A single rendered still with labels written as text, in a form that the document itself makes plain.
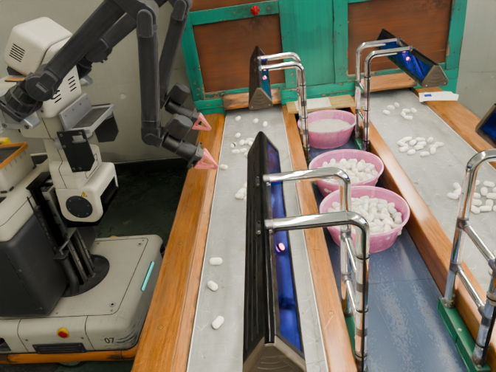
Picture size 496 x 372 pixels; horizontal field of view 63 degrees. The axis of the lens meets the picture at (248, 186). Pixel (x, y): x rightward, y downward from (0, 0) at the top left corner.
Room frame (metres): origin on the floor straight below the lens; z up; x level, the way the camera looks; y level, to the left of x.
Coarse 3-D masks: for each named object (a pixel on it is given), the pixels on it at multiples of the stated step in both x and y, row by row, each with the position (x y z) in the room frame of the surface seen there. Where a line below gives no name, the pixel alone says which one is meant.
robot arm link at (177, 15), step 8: (176, 8) 1.57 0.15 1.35; (184, 8) 1.57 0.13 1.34; (176, 16) 1.57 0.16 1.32; (184, 16) 1.61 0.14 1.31; (176, 24) 1.60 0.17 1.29; (184, 24) 1.61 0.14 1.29; (168, 32) 1.61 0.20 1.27; (176, 32) 1.61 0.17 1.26; (168, 40) 1.61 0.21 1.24; (176, 40) 1.61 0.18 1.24; (168, 48) 1.61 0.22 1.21; (176, 48) 1.61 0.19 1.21; (168, 56) 1.61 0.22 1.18; (160, 64) 1.62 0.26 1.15; (168, 64) 1.62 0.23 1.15; (160, 72) 1.62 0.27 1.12; (168, 72) 1.62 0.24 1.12; (160, 80) 1.62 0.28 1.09; (168, 80) 1.63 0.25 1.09; (160, 88) 1.62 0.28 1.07; (160, 96) 1.62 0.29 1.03
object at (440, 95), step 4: (428, 92) 1.88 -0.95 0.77; (432, 92) 1.88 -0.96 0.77; (436, 92) 1.87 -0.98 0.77; (440, 92) 1.86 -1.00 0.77; (444, 92) 1.85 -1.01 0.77; (448, 92) 1.85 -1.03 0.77; (420, 96) 1.86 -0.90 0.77; (424, 96) 1.84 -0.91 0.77; (428, 96) 1.83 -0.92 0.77; (432, 96) 1.83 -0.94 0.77; (436, 96) 1.82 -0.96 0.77; (440, 96) 1.82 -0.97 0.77; (444, 96) 1.81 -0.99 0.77; (448, 96) 1.80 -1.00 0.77; (452, 96) 1.79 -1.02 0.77; (456, 96) 1.79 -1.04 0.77; (420, 100) 1.81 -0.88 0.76; (424, 100) 1.80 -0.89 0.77
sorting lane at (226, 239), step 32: (224, 128) 1.90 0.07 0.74; (256, 128) 1.83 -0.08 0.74; (224, 160) 1.55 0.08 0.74; (288, 160) 1.46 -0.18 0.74; (224, 192) 1.29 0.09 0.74; (288, 192) 1.22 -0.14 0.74; (224, 224) 1.08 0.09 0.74; (224, 256) 0.93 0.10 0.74; (224, 288) 0.80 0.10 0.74; (224, 320) 0.69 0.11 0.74; (192, 352) 0.61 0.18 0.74; (224, 352) 0.60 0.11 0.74; (320, 352) 0.56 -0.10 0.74
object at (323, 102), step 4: (308, 100) 2.00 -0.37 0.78; (312, 100) 1.99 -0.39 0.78; (316, 100) 1.98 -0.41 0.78; (320, 100) 1.97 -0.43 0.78; (324, 100) 1.96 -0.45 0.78; (328, 100) 1.96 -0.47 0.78; (296, 104) 1.97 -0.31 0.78; (308, 104) 1.95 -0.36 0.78; (312, 104) 1.94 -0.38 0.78; (316, 104) 1.93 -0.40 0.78; (320, 104) 1.92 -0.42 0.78; (324, 104) 1.91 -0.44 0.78; (328, 104) 1.91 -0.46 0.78; (308, 108) 1.89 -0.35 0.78
